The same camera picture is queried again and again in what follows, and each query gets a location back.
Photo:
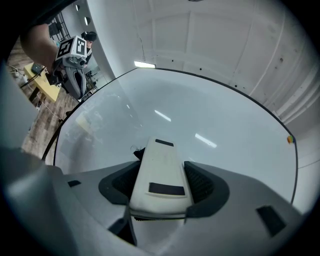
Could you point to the white whiteboard with black frame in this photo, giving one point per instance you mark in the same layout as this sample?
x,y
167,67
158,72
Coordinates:
x,y
200,112

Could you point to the black metal rack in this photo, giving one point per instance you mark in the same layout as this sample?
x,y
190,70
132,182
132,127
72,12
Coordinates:
x,y
62,27

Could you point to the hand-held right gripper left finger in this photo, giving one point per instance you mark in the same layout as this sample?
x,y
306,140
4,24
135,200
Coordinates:
x,y
75,205

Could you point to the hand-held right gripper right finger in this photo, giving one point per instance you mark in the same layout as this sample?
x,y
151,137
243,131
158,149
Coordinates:
x,y
237,212

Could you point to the person's left forearm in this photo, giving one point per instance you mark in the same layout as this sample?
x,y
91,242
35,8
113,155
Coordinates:
x,y
37,47

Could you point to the black keyboard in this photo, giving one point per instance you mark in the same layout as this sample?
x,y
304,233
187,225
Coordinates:
x,y
37,68

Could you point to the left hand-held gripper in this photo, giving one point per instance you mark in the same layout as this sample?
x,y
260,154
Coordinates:
x,y
71,48

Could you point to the blue round magnet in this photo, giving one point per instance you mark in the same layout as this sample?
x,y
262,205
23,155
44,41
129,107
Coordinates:
x,y
294,140

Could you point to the small yellow table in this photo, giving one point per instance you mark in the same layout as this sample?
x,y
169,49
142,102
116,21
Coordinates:
x,y
47,87

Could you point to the rectangular ceiling light panel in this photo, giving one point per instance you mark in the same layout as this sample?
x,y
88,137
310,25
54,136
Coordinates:
x,y
145,64

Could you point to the orange round magnet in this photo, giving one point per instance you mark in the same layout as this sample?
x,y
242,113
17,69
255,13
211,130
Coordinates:
x,y
289,140

